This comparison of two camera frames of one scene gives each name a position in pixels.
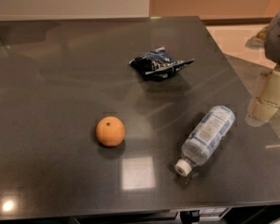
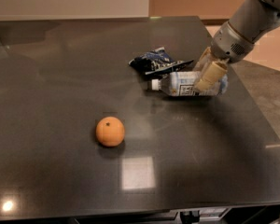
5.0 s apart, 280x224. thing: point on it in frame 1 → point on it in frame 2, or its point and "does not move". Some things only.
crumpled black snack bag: x=159 y=63 does not move
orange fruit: x=110 y=131 does not move
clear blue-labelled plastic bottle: x=205 y=139 → x=183 y=84
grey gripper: x=278 y=39 → x=230 y=46
